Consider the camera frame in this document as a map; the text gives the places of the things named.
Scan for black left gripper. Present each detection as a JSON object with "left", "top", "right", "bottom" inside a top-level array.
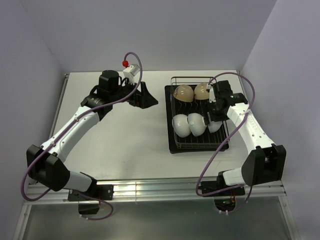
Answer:
[{"left": 110, "top": 78, "right": 158, "bottom": 109}]

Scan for beige bowl with leaf pattern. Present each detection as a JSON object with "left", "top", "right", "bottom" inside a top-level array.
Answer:
[{"left": 193, "top": 82, "right": 210, "bottom": 101}]

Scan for white bowl with grey rim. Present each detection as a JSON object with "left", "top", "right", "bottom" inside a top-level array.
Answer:
[{"left": 187, "top": 113, "right": 207, "bottom": 137}]

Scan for beige speckled bowl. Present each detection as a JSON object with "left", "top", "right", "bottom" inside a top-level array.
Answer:
[{"left": 173, "top": 84, "right": 194, "bottom": 103}]

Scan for white ribbed bowl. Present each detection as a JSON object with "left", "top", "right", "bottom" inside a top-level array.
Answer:
[{"left": 172, "top": 114, "right": 191, "bottom": 138}]

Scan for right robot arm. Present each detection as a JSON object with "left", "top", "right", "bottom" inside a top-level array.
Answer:
[{"left": 206, "top": 80, "right": 287, "bottom": 195}]

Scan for black drip tray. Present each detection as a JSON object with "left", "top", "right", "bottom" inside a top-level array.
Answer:
[{"left": 163, "top": 84, "right": 230, "bottom": 154}]

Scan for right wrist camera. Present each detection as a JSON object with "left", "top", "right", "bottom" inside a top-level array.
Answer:
[{"left": 206, "top": 82, "right": 218, "bottom": 103}]

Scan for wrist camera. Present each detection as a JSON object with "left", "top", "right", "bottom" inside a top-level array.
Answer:
[
  {"left": 206, "top": 82, "right": 218, "bottom": 103},
  {"left": 122, "top": 64, "right": 140, "bottom": 85}
]

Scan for wire dish rack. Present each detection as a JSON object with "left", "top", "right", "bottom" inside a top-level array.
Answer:
[{"left": 170, "top": 76, "right": 231, "bottom": 148}]

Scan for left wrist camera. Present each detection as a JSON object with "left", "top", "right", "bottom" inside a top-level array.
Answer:
[{"left": 122, "top": 64, "right": 140, "bottom": 85}]

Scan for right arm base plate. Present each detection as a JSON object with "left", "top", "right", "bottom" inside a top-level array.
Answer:
[{"left": 198, "top": 180, "right": 246, "bottom": 197}]

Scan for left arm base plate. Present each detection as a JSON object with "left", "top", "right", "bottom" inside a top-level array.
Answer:
[{"left": 67, "top": 184, "right": 114, "bottom": 202}]

